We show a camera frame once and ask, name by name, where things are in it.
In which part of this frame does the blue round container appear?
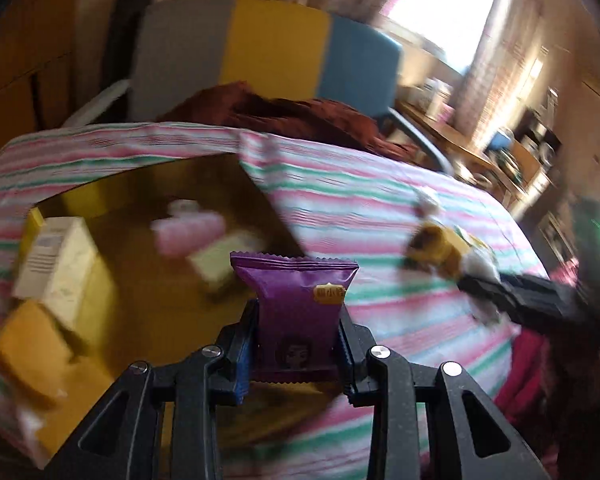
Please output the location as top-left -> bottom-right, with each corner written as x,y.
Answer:
487,127 -> 516,153

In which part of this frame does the pink marshmallow pack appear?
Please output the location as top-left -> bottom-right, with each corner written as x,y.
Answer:
150,200 -> 227,256

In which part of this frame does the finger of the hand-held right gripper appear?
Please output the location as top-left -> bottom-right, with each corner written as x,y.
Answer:
457,270 -> 578,335

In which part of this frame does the person's red clothing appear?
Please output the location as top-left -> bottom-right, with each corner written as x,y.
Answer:
495,260 -> 600,480

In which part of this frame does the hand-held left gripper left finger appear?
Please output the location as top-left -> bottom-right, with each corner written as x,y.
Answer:
45,299 -> 258,480

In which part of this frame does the patterned curtain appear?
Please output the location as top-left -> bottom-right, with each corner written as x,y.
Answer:
460,0 -> 546,151

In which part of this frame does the white chair armrest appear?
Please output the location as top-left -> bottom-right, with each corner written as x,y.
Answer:
62,80 -> 131,128

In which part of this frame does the pale snack packet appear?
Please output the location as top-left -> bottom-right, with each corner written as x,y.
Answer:
187,230 -> 266,296

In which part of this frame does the yellow cupcake packet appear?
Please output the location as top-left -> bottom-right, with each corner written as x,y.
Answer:
405,222 -> 473,281

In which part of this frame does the black rolled mat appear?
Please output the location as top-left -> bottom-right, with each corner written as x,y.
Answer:
102,0 -> 153,91

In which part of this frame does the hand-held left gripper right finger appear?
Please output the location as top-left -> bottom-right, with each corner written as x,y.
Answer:
336,305 -> 551,480

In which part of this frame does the dark red cloth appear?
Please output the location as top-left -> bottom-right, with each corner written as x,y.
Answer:
155,81 -> 421,161

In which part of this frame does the purple snack packet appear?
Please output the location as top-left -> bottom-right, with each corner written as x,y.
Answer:
230,251 -> 359,385

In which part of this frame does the striped tablecloth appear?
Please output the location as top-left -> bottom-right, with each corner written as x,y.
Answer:
0,122 -> 551,480

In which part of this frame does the wooden wardrobe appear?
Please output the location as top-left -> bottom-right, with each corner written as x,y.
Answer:
0,0 -> 86,161

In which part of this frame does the grey yellow blue chair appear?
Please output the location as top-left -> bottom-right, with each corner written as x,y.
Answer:
62,0 -> 453,173

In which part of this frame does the gold tin box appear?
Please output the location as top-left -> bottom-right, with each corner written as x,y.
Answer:
10,154 -> 331,466

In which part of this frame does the wooden desk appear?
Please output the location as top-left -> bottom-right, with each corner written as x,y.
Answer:
400,95 -> 556,211

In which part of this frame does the yellow sponge cake packet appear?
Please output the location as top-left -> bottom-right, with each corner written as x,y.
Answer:
0,300 -> 73,408

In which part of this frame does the white carton box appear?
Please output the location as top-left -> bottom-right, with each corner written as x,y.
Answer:
12,216 -> 118,341

